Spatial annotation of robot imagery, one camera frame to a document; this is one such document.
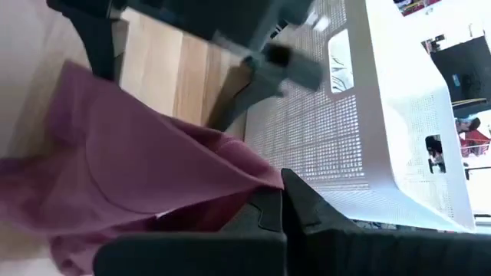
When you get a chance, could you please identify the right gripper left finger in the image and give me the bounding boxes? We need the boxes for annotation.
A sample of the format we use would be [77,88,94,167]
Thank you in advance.
[220,187,288,276]

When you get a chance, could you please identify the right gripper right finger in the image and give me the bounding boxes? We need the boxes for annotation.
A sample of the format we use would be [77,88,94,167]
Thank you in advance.
[282,167,369,276]

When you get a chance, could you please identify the maroon garment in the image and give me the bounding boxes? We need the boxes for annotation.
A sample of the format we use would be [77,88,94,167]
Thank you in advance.
[0,60,285,276]

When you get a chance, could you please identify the grey sock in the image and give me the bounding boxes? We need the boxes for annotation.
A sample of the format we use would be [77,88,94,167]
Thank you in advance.
[229,41,325,116]

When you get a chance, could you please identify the white perforated plastic bin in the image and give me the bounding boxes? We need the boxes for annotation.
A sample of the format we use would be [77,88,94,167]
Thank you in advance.
[244,0,477,234]

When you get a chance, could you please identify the person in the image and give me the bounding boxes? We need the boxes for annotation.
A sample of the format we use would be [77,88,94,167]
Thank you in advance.
[455,117,491,159]

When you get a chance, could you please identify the black cabinet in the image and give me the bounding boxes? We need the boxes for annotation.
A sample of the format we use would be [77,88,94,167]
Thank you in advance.
[429,36,491,118]

